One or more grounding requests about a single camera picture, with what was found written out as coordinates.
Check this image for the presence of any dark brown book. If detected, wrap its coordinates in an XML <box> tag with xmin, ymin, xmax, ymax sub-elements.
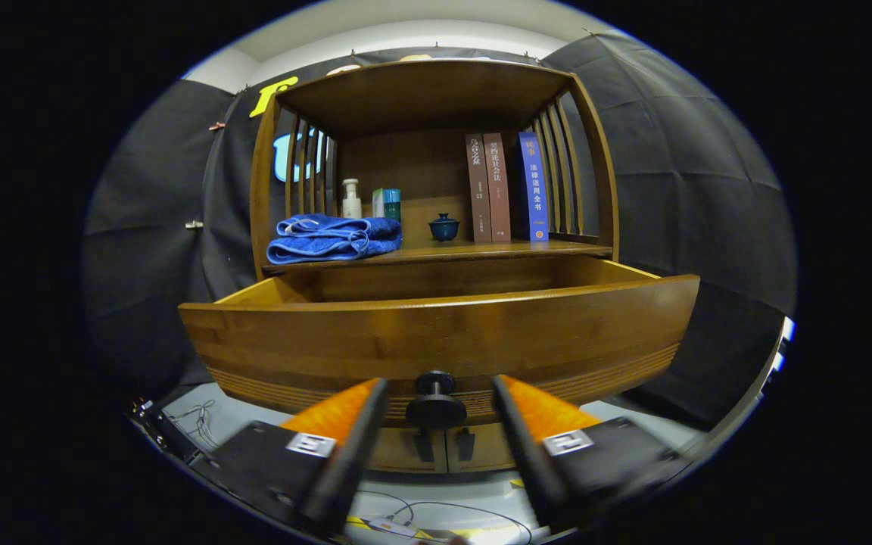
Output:
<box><xmin>466</xmin><ymin>134</ymin><xmax>493</xmax><ymax>244</ymax></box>

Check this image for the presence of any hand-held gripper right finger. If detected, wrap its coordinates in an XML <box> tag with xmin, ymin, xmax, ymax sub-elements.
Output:
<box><xmin>490</xmin><ymin>374</ymin><xmax>698</xmax><ymax>531</ymax></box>

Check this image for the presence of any wooden countertop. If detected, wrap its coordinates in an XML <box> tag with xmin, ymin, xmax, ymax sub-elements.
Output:
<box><xmin>262</xmin><ymin>238</ymin><xmax>615</xmax><ymax>275</ymax></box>

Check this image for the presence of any black floor equipment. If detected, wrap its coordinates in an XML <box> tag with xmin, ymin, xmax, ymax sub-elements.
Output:
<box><xmin>129</xmin><ymin>400</ymin><xmax>202</xmax><ymax>462</ymax></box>

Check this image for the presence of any black drawer knob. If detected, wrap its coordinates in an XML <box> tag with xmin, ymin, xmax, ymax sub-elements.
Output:
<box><xmin>406</xmin><ymin>371</ymin><xmax>469</xmax><ymax>431</ymax></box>

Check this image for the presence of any black floor cable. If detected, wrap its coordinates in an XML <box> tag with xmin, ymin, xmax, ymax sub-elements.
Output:
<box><xmin>360</xmin><ymin>490</ymin><xmax>535</xmax><ymax>545</ymax></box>

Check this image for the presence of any reddish brown book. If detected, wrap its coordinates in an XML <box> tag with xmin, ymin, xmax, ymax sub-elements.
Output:
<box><xmin>483</xmin><ymin>132</ymin><xmax>512</xmax><ymax>244</ymax></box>

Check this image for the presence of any blue folded towel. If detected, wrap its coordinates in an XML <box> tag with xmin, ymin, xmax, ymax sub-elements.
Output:
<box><xmin>266</xmin><ymin>213</ymin><xmax>404</xmax><ymax>266</ymax></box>

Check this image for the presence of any wooden cabinet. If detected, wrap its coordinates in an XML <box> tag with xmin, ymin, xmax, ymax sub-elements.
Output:
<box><xmin>249</xmin><ymin>59</ymin><xmax>620</xmax><ymax>474</ymax></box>

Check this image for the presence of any dark blue lidded teacup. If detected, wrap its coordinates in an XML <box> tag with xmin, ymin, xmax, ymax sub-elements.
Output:
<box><xmin>428</xmin><ymin>213</ymin><xmax>461</xmax><ymax>243</ymax></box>

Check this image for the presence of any wooden cabinet door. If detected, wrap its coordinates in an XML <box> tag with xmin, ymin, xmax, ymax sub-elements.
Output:
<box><xmin>447</xmin><ymin>424</ymin><xmax>516</xmax><ymax>474</ymax></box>
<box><xmin>368</xmin><ymin>428</ymin><xmax>448</xmax><ymax>474</ymax></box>

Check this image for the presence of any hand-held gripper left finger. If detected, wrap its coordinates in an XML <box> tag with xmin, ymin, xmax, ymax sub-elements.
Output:
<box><xmin>190</xmin><ymin>377</ymin><xmax>390</xmax><ymax>538</ymax></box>

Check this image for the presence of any blue book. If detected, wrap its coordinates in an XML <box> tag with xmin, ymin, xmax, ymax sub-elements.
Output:
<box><xmin>510</xmin><ymin>132</ymin><xmax>550</xmax><ymax>242</ymax></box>

